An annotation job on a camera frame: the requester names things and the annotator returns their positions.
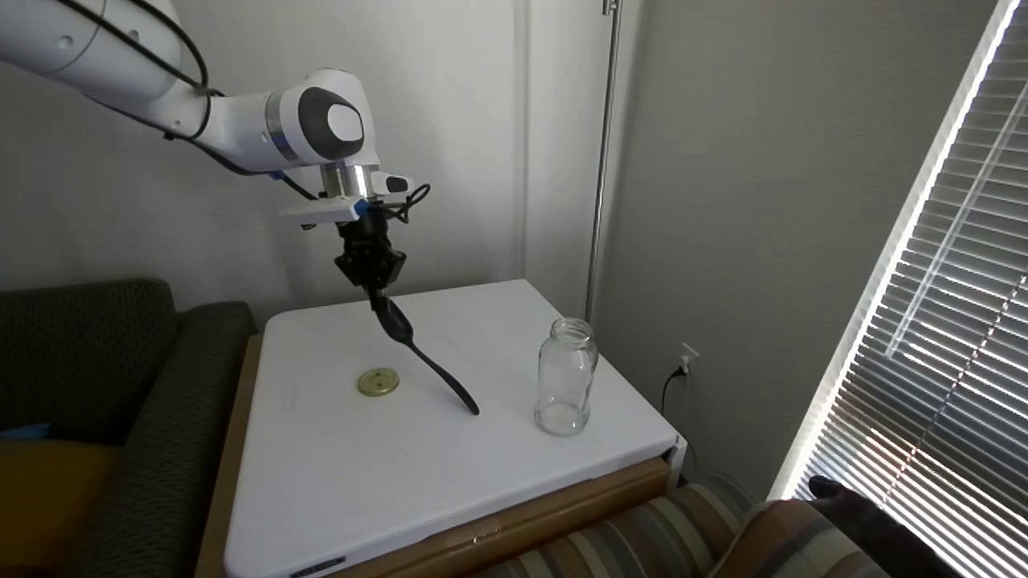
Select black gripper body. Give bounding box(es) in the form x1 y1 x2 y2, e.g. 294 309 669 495
334 222 404 292

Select black serving spoon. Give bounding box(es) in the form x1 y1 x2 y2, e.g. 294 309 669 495
369 292 479 413

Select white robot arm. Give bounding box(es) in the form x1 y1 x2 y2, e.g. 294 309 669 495
0 0 415 298

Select clear glass bottle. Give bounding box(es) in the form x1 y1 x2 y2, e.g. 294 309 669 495
534 316 596 436

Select green round jar lid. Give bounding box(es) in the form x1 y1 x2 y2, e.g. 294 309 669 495
356 365 397 398

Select white table board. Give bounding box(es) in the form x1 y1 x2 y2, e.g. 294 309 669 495
225 279 684 578

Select dark grey armchair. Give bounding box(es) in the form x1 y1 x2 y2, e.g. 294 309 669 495
0 279 252 578

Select yellow cushion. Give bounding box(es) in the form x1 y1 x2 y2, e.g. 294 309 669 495
0 438 117 578

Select striped sofa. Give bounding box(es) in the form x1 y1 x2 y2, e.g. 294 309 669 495
468 474 966 578

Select window blinds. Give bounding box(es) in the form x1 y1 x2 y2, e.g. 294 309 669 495
771 0 1028 578

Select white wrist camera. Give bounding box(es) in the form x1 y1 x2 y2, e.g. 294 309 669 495
282 195 369 229

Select black camera cable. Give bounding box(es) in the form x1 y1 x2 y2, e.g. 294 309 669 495
378 172 434 229

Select wooden table frame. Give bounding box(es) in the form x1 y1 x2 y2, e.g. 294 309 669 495
192 332 675 578

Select wall outlet with plug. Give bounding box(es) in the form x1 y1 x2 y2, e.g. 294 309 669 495
657 339 701 418

